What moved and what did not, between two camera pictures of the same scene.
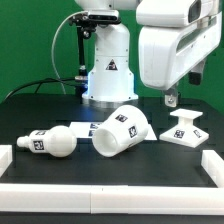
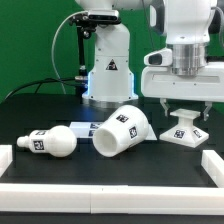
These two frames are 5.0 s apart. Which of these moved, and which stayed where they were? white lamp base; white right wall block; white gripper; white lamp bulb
Moved: white gripper
Stayed: white lamp base; white right wall block; white lamp bulb
